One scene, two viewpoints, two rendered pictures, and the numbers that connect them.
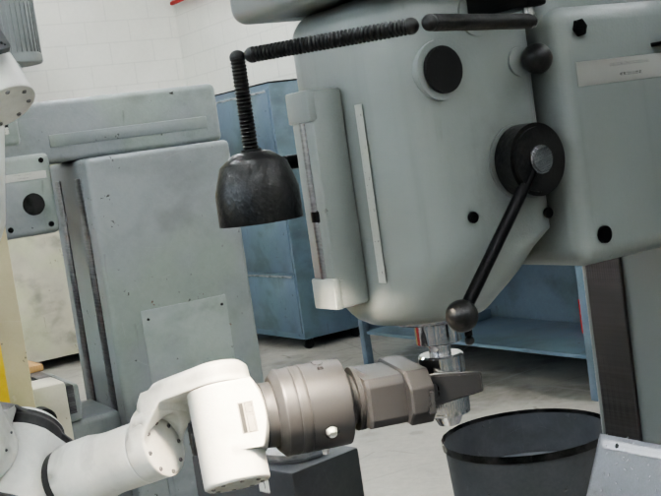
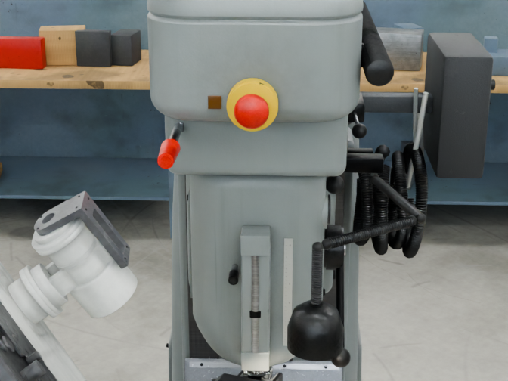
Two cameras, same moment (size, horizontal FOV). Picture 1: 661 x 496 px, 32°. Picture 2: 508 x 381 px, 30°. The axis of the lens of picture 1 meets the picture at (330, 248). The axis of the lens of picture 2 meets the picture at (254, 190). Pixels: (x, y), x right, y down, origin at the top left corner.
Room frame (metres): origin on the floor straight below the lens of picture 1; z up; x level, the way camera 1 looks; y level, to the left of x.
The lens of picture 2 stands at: (0.43, 0.98, 2.06)
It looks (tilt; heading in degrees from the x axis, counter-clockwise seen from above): 21 degrees down; 304
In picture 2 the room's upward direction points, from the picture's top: straight up
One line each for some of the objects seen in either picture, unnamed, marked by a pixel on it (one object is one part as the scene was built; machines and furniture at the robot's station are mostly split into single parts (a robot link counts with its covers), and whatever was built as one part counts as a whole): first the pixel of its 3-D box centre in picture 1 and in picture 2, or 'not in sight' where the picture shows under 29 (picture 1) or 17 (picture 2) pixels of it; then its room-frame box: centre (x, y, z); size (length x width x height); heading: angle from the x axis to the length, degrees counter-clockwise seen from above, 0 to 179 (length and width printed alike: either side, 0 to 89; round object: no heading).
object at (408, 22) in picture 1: (337, 38); (375, 230); (0.93, -0.03, 1.58); 0.17 x 0.01 x 0.01; 67
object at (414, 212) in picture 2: (483, 22); (396, 197); (0.96, -0.15, 1.58); 0.17 x 0.01 x 0.01; 140
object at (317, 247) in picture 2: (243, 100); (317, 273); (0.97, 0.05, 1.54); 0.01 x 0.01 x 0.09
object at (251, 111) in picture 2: not in sight; (252, 109); (1.02, 0.12, 1.76); 0.04 x 0.03 x 0.04; 32
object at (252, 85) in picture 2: not in sight; (252, 104); (1.03, 0.10, 1.76); 0.06 x 0.02 x 0.06; 32
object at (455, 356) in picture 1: (441, 357); (258, 370); (1.16, -0.10, 1.26); 0.05 x 0.05 x 0.01
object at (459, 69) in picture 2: not in sight; (457, 103); (1.03, -0.53, 1.62); 0.20 x 0.09 x 0.21; 122
